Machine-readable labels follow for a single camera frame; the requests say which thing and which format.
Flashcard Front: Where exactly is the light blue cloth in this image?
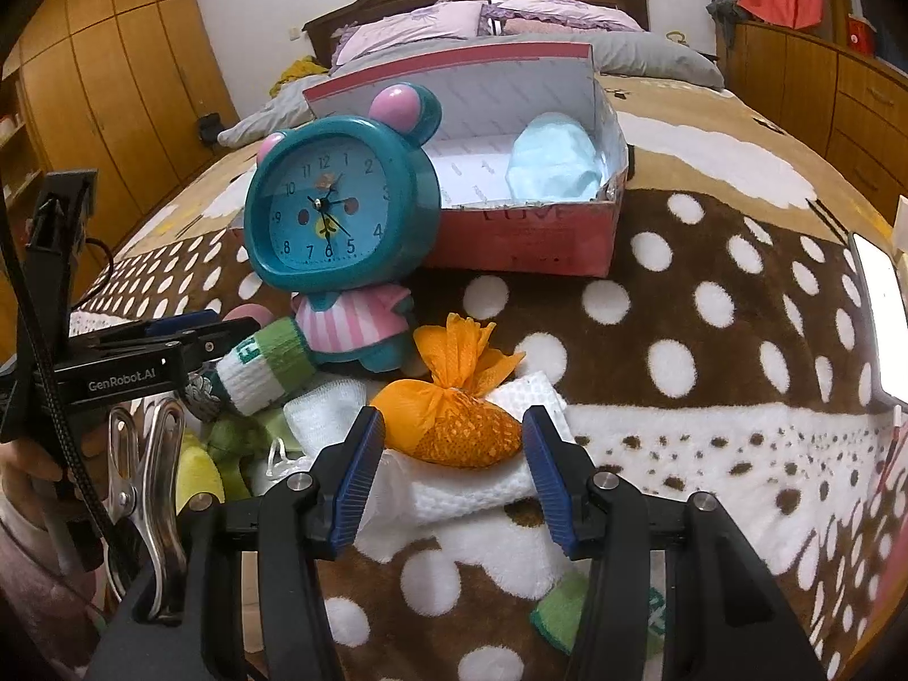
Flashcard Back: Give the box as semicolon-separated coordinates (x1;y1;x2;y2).
506;112;611;203

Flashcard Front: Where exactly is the wooden dresser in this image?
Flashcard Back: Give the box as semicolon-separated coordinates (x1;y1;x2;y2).
716;14;908;228

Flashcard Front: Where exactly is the pink cardboard box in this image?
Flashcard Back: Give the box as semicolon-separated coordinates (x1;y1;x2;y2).
301;43;632;278

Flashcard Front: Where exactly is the pink plush piece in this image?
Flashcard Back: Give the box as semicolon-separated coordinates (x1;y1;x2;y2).
223;304;274;331

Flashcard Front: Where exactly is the black braided cable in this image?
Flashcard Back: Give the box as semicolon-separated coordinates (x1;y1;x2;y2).
0;205;123;565

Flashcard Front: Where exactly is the pink pillow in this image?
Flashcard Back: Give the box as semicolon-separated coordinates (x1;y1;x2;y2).
333;0;490;65
482;0;646;36

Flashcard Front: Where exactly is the green satin ribbon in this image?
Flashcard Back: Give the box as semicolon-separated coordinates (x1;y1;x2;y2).
202;407;288;505

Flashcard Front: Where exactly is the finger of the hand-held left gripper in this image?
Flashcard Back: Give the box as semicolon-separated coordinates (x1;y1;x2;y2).
180;318;262;373
71;310;222;350

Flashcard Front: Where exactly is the green white knitted sleeve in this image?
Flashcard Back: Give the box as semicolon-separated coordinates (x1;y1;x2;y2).
213;317;319;416

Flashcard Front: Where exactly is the green cloth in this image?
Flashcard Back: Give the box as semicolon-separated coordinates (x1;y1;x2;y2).
528;567;668;657

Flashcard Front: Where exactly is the brown dotted printed blanket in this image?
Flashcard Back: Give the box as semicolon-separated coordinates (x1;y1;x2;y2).
67;78;908;681

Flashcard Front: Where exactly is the yellow cloth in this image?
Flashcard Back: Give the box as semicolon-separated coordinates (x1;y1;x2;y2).
268;55;331;99

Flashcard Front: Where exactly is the white gauze drawstring bag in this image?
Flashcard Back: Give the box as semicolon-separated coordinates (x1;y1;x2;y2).
251;379;373;498

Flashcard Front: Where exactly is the white waffle cloth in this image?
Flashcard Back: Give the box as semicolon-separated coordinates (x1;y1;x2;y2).
355;372;569;533

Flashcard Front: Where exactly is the wooden wardrobe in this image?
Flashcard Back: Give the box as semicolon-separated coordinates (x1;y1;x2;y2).
0;0;238;285

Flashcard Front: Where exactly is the teal doll alarm clock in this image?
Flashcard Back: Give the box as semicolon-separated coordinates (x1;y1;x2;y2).
241;83;444;375

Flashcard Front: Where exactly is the metal spring clip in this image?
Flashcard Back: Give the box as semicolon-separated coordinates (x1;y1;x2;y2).
106;401;189;621

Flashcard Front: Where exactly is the person's left hand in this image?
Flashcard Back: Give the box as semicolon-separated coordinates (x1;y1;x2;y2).
0;436;66;505

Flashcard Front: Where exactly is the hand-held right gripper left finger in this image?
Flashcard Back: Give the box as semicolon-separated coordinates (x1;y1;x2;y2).
85;404;388;681

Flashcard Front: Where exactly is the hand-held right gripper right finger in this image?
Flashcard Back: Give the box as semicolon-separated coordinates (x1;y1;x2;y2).
523;404;827;681

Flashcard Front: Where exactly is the thin black cable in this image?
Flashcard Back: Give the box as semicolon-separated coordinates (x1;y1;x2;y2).
71;237;116;313

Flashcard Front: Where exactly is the yellow sponge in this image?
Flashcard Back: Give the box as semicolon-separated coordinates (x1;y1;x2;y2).
174;429;228;512

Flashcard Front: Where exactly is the orange mesh pouch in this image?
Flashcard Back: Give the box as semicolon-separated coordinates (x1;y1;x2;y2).
369;312;529;469

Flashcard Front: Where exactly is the grey quilt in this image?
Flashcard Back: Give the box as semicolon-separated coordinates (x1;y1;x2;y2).
216;32;726;150

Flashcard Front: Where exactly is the red container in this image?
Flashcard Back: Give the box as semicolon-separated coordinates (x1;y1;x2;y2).
844;14;881;54

